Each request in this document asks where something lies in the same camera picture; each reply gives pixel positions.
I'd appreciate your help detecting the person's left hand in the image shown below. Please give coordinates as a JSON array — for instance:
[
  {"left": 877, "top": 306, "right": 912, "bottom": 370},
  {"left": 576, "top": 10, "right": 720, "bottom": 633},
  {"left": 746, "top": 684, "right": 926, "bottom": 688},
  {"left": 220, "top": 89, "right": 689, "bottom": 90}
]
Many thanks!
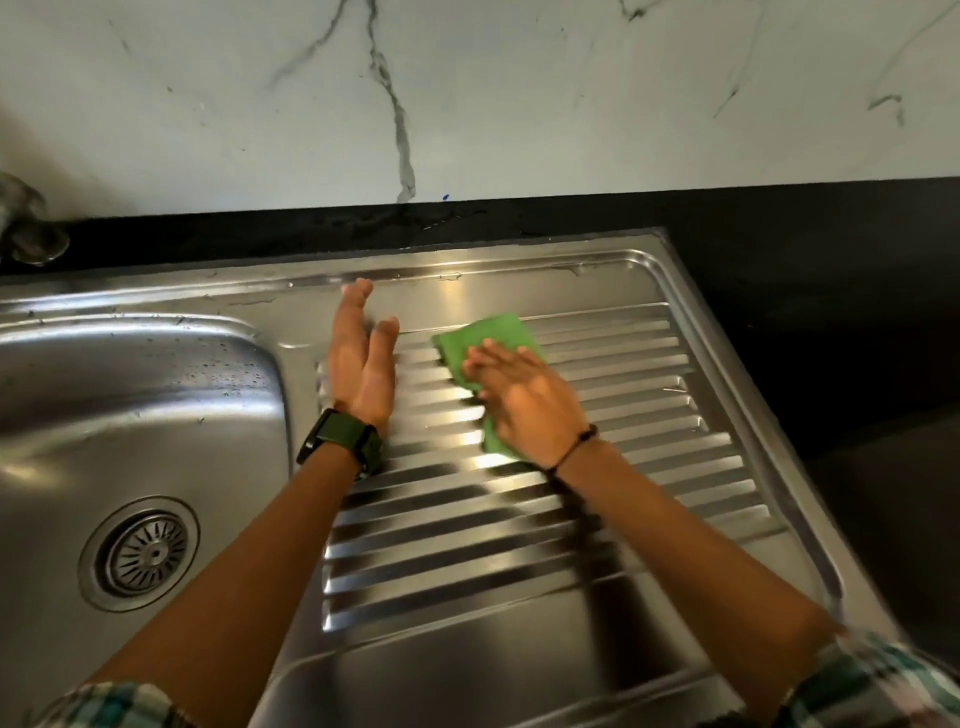
[{"left": 326, "top": 277, "right": 401, "bottom": 436}]

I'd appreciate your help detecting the person's right hand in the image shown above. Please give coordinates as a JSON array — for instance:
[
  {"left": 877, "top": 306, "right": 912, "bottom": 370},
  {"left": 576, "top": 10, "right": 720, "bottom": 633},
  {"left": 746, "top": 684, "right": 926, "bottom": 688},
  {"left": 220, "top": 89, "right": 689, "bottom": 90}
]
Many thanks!
[{"left": 459, "top": 337, "right": 594, "bottom": 472}]

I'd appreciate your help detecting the green cleaning cloth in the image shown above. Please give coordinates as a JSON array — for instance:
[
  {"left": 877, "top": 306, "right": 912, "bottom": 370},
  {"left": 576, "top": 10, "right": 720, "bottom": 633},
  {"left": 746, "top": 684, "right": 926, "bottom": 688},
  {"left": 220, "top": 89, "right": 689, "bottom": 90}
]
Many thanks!
[{"left": 431, "top": 312, "right": 549, "bottom": 459}]

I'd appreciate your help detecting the metal sink strainer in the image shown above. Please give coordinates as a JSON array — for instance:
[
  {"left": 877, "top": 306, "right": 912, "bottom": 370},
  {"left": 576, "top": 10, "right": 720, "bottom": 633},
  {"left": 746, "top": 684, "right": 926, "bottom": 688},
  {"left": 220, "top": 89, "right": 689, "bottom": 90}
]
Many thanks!
[{"left": 104, "top": 513, "right": 190, "bottom": 598}]

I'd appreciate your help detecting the person's left forearm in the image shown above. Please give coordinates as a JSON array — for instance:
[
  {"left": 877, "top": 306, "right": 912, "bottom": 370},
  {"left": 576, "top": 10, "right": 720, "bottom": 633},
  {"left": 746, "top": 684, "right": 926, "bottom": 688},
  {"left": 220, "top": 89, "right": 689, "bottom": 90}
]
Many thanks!
[{"left": 86, "top": 442, "right": 365, "bottom": 728}]

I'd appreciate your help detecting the person's right forearm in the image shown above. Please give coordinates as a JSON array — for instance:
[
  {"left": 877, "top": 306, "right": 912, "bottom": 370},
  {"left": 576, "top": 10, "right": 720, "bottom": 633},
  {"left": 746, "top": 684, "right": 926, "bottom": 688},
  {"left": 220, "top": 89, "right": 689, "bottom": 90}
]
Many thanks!
[{"left": 554, "top": 438, "right": 841, "bottom": 725}]

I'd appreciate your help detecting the stainless steel sink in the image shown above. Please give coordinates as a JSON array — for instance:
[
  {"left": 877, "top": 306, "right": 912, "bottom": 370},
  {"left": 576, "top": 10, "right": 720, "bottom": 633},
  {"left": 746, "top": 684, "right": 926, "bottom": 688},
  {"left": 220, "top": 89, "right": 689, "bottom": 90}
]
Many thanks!
[{"left": 0, "top": 228, "right": 909, "bottom": 728}]

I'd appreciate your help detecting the metal sink drain flange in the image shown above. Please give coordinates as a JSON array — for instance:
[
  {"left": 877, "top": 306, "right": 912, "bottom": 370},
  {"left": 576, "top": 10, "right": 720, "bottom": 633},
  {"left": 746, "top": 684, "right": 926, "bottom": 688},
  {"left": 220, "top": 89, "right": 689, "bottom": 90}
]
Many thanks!
[{"left": 77, "top": 494, "right": 202, "bottom": 614}]

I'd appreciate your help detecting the chrome faucet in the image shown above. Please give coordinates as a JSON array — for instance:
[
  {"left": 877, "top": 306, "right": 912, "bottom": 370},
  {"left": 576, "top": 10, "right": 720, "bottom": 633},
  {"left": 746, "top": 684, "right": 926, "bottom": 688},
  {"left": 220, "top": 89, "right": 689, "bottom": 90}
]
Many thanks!
[{"left": 0, "top": 170, "right": 71, "bottom": 268}]

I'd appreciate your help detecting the plaid shirt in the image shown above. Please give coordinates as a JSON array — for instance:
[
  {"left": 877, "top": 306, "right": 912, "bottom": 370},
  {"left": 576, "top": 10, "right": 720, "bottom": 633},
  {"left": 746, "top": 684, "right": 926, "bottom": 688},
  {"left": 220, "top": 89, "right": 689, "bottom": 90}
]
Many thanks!
[{"left": 33, "top": 626, "right": 960, "bottom": 728}]

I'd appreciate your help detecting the black bead bracelet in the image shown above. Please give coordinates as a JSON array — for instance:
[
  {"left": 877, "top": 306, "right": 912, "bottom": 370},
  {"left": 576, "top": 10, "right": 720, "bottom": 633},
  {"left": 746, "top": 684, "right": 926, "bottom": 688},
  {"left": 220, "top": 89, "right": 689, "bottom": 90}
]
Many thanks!
[{"left": 543, "top": 423, "right": 600, "bottom": 481}]

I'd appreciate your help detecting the green strap smartwatch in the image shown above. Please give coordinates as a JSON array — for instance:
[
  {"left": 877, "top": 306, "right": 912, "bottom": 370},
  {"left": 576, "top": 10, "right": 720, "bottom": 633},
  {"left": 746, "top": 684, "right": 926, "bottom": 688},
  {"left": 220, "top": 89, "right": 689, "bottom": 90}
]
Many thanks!
[{"left": 294, "top": 407, "right": 385, "bottom": 481}]

